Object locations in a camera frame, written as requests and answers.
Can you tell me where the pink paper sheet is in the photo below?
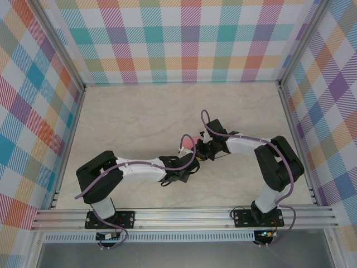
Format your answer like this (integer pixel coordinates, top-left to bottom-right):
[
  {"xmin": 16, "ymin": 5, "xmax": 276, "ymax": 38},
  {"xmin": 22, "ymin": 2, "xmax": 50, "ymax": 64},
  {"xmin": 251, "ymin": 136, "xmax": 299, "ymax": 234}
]
[{"xmin": 181, "ymin": 135, "xmax": 199, "ymax": 149}]

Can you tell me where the grey metal bench panel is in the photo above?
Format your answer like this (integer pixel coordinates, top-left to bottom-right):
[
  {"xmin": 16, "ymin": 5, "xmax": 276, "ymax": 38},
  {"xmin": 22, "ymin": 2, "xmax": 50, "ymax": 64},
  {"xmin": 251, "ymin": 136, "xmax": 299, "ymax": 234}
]
[{"xmin": 36, "ymin": 241, "xmax": 335, "ymax": 268}]

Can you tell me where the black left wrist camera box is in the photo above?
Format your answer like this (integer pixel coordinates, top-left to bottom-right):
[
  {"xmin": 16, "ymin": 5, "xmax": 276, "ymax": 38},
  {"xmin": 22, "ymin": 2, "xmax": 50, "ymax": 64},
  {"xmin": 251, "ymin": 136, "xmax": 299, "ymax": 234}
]
[{"xmin": 174, "ymin": 154, "xmax": 198, "ymax": 174}]

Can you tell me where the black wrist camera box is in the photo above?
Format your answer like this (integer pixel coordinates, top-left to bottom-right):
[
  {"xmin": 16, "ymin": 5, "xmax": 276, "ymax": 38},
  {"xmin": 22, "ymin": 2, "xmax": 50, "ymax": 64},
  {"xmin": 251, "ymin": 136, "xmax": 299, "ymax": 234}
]
[
  {"xmin": 174, "ymin": 154, "xmax": 198, "ymax": 174},
  {"xmin": 206, "ymin": 119, "xmax": 228, "ymax": 137}
]

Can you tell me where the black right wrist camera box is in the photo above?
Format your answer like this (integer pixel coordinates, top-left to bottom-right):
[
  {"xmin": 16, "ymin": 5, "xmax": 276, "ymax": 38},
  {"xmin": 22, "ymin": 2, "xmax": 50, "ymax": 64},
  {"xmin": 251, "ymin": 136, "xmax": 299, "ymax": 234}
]
[{"xmin": 206, "ymin": 119, "xmax": 228, "ymax": 137}]

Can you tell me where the long aluminium base rail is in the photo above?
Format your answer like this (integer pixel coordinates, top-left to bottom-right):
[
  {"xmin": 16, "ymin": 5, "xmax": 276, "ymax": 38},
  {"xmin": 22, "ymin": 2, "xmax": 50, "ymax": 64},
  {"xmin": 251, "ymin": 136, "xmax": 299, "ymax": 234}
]
[{"xmin": 30, "ymin": 205, "xmax": 340, "ymax": 232}]

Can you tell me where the perforated metal cable tray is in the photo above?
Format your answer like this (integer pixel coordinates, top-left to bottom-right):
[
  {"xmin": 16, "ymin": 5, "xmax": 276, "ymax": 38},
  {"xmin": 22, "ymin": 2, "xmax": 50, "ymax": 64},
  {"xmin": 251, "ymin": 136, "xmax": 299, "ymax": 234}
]
[{"xmin": 44, "ymin": 233, "xmax": 256, "ymax": 243}]

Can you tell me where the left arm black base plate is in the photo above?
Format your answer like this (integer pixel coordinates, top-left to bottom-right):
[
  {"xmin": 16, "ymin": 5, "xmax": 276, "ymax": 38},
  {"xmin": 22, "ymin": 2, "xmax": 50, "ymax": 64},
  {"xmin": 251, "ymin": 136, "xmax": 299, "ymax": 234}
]
[{"xmin": 84, "ymin": 209, "xmax": 136, "ymax": 229}]

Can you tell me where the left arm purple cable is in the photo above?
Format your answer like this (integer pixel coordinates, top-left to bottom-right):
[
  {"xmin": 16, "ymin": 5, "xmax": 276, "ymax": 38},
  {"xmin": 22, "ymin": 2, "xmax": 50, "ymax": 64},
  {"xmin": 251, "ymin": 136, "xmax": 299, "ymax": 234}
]
[{"xmin": 74, "ymin": 133, "xmax": 197, "ymax": 251}]

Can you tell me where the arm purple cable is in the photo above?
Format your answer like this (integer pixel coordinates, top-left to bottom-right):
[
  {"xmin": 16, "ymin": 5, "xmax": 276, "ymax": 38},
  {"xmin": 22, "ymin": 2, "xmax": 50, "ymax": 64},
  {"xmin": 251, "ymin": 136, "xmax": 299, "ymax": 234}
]
[
  {"xmin": 200, "ymin": 109, "xmax": 297, "ymax": 248},
  {"xmin": 74, "ymin": 133, "xmax": 197, "ymax": 251}
]

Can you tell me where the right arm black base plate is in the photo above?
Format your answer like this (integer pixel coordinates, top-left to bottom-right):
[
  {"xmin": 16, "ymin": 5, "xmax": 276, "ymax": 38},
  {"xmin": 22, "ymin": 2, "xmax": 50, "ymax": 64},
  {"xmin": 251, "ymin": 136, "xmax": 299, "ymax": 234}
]
[{"xmin": 233, "ymin": 209, "xmax": 285, "ymax": 228}]

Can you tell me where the right aluminium side rail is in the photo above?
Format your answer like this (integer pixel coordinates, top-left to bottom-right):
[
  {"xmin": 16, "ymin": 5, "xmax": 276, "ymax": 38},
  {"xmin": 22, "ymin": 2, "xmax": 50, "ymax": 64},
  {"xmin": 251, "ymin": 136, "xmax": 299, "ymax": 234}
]
[{"xmin": 278, "ymin": 85, "xmax": 319, "ymax": 207}]

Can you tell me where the aluminium side rail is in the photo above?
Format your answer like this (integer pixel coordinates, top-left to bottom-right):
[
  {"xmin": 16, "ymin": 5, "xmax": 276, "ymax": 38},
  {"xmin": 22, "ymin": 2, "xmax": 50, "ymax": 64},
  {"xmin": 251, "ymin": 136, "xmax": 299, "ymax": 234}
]
[
  {"xmin": 49, "ymin": 86, "xmax": 87, "ymax": 209},
  {"xmin": 278, "ymin": 85, "xmax": 319, "ymax": 207}
]

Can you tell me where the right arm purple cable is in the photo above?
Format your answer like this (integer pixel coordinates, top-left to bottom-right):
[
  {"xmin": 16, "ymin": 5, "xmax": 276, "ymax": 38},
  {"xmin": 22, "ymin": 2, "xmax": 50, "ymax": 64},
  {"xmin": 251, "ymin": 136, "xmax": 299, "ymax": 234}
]
[{"xmin": 200, "ymin": 109, "xmax": 297, "ymax": 248}]

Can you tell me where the left aluminium side rail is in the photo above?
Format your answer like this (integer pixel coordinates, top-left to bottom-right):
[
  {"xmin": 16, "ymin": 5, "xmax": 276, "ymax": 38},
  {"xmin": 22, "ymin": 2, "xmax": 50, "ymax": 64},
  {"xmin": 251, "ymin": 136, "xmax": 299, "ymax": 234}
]
[{"xmin": 49, "ymin": 86, "xmax": 87, "ymax": 209}]

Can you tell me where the right aluminium corner post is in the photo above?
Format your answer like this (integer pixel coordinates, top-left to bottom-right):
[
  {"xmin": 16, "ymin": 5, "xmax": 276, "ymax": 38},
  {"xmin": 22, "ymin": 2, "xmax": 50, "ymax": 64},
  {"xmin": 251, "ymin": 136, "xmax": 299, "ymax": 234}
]
[{"xmin": 277, "ymin": 0, "xmax": 331, "ymax": 89}]

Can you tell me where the aluminium corner post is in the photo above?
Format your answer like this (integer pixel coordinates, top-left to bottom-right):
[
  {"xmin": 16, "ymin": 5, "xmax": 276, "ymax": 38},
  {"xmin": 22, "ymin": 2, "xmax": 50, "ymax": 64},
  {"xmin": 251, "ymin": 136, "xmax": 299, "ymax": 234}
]
[
  {"xmin": 277, "ymin": 0, "xmax": 331, "ymax": 89},
  {"xmin": 32, "ymin": 0, "xmax": 86, "ymax": 93}
]

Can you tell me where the left aluminium corner post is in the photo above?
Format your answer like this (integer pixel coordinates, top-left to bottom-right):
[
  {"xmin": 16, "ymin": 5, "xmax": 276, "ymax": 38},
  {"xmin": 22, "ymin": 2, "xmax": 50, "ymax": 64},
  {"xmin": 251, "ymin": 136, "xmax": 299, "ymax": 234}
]
[{"xmin": 32, "ymin": 0, "xmax": 86, "ymax": 93}]

